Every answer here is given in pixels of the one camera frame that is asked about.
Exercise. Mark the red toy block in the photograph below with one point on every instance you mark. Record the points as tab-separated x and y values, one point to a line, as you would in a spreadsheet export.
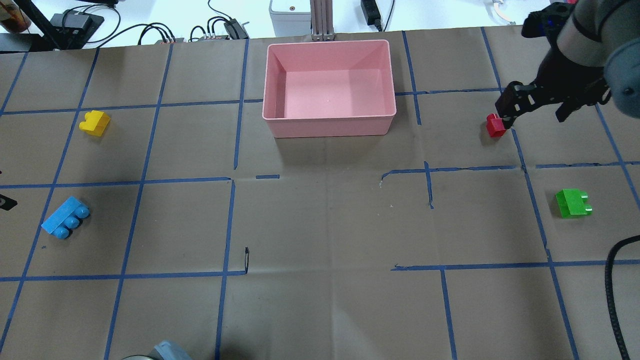
495	126

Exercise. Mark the blue toy block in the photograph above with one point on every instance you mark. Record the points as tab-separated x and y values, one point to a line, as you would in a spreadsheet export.
66	218

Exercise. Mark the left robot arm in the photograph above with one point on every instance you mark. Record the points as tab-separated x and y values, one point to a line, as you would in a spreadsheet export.
165	350

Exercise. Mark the yellow toy block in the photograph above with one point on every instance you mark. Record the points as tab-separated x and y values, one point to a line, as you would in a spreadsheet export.
95	123

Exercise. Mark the green toy block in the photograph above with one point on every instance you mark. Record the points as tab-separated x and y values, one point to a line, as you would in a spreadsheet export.
573	203

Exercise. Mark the pink plastic box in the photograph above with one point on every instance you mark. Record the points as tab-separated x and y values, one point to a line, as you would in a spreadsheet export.
329	89

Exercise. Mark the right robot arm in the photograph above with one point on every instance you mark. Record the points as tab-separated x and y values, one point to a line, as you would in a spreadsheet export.
593	58

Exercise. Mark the white plastic container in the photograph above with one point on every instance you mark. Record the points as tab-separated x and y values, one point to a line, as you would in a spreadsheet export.
290	18

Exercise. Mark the aluminium frame post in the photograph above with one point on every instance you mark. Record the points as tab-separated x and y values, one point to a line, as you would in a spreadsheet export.
322	20

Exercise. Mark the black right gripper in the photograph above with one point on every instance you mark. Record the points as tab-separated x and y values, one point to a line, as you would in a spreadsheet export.
556	66

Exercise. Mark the black power adapter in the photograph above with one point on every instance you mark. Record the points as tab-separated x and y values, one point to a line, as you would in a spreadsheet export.
371	13

